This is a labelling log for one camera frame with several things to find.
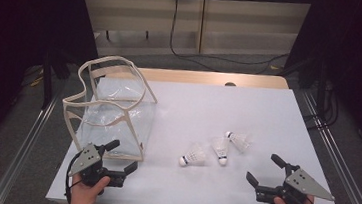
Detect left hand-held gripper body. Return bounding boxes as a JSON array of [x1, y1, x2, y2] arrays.
[[65, 141, 128, 198]]

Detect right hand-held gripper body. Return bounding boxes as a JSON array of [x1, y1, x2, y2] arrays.
[[254, 160, 338, 204]]

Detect clear plastic tote bag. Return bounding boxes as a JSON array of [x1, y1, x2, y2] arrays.
[[56, 50, 163, 164]]

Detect white shuttlecock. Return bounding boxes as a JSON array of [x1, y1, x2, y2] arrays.
[[222, 129, 254, 155], [178, 141, 208, 170], [208, 135, 232, 167]]

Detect person's left hand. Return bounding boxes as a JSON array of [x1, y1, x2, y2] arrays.
[[69, 172, 112, 204]]

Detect black metal stand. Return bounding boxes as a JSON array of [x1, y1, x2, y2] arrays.
[[39, 48, 57, 111], [313, 58, 332, 110]]

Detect white table mat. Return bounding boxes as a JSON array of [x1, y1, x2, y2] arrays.
[[44, 66, 354, 204]]

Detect wooden table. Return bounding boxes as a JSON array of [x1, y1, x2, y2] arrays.
[[87, 57, 291, 95]]

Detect beige wooden counter cabinet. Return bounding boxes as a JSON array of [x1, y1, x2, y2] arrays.
[[70, 0, 313, 77]]

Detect left hand-held gripper cable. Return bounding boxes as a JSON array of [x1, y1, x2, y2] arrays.
[[63, 150, 85, 204]]

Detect metal floor rail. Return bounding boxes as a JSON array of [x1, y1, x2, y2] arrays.
[[0, 86, 62, 204], [291, 90, 362, 204]]

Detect black floor cables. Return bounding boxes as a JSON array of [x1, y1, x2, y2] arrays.
[[301, 78, 343, 133]]

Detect black wall outlet cable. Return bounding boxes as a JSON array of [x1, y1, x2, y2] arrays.
[[166, 0, 295, 79]]

